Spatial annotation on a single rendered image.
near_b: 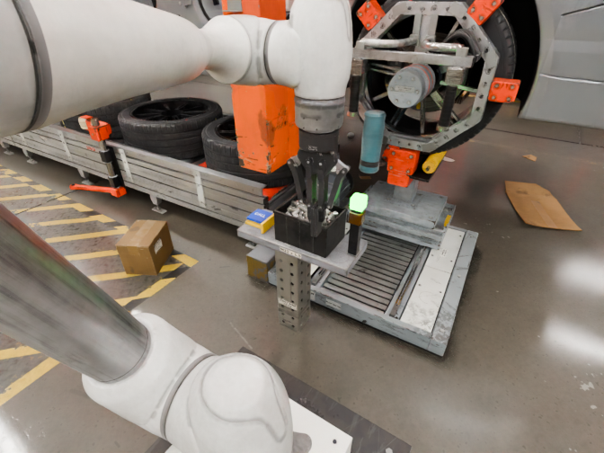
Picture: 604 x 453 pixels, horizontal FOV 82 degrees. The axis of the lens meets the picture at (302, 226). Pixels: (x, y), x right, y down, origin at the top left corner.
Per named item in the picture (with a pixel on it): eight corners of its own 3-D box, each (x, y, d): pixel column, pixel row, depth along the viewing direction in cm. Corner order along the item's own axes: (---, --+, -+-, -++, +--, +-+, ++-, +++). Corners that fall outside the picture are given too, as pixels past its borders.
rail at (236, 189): (275, 220, 179) (272, 182, 167) (264, 229, 172) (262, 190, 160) (23, 137, 283) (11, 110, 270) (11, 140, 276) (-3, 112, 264)
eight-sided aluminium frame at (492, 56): (471, 155, 146) (516, 2, 115) (469, 161, 141) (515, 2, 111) (352, 133, 169) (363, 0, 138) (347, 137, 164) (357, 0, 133)
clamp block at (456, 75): (465, 80, 117) (469, 63, 114) (460, 85, 111) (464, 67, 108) (449, 79, 119) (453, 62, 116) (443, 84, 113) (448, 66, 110)
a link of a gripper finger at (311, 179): (312, 159, 66) (305, 158, 67) (310, 209, 72) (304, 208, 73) (319, 153, 69) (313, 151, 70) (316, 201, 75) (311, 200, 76)
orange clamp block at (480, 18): (482, 24, 124) (504, 0, 118) (479, 26, 118) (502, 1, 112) (468, 11, 124) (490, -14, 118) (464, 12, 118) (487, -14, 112)
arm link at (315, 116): (335, 102, 56) (333, 138, 59) (351, 92, 63) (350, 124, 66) (285, 97, 59) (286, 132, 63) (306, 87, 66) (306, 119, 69)
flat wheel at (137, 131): (106, 159, 220) (93, 122, 206) (155, 126, 274) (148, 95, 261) (206, 164, 213) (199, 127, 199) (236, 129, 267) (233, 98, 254)
